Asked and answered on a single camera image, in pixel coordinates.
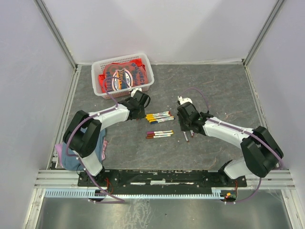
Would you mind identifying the blue cap marker left group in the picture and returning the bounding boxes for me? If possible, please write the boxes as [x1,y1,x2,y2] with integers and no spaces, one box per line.
[150,116,175,125]

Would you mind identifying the blue and pink cloth pile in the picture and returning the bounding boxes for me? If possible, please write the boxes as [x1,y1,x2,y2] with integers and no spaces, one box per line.
[54,128,109,171]

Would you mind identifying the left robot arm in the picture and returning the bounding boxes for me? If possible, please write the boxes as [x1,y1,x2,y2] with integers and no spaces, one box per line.
[63,89,151,186]

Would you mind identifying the white plastic basket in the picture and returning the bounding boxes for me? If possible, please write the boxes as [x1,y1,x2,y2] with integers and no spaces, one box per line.
[91,53,154,99]

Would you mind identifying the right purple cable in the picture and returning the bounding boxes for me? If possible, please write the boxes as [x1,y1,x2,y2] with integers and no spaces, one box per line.
[181,87,285,205]

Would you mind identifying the orange printed shirt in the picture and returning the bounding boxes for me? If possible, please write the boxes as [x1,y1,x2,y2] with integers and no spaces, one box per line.
[98,58,149,93]

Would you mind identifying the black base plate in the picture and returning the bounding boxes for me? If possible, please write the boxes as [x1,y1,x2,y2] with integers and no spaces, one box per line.
[93,169,247,188]

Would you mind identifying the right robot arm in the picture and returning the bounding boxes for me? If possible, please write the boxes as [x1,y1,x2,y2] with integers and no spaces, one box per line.
[177,102,284,187]

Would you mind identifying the brown cap marker lower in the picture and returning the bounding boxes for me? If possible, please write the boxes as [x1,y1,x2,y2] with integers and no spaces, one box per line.
[146,135,171,139]

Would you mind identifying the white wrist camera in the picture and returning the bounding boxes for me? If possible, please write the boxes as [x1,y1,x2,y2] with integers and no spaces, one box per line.
[177,96,193,105]
[131,87,142,97]

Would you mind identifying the small circuit board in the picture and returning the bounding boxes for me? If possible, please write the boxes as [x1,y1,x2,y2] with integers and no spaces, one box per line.
[224,192,237,202]

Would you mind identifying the light blue cable duct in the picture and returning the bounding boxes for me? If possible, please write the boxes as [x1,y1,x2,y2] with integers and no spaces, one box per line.
[44,187,226,198]

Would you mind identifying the yellow cap marker top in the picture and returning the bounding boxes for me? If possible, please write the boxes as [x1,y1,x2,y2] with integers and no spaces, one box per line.
[146,111,170,118]

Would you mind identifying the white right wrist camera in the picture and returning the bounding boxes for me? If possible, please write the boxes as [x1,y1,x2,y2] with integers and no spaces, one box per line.
[177,96,193,105]

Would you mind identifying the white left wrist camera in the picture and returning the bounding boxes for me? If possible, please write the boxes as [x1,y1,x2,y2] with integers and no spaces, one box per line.
[131,87,142,97]

